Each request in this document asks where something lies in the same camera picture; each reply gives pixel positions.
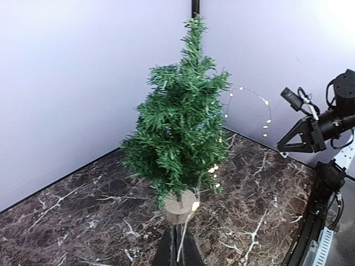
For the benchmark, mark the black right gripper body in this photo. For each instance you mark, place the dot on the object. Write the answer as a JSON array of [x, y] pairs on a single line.
[[316, 141]]

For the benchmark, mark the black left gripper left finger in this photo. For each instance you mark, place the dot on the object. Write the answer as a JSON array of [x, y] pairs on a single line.
[[166, 254]]

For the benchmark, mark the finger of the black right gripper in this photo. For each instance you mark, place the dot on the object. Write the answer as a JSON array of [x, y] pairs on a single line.
[[302, 128], [285, 146]]

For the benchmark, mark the small green christmas tree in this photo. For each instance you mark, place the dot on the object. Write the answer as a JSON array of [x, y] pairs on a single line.
[[178, 141]]

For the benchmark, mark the right black frame post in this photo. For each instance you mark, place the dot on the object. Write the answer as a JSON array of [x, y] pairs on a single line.
[[195, 8]]

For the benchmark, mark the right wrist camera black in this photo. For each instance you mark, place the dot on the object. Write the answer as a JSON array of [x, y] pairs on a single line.
[[293, 99]]

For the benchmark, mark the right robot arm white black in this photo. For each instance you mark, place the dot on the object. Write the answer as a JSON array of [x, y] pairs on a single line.
[[325, 205]]

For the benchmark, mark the grey slotted cable duct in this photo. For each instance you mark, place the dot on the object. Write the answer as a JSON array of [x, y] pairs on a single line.
[[323, 247]]

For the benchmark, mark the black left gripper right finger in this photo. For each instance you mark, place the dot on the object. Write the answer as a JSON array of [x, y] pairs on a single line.
[[187, 251]]

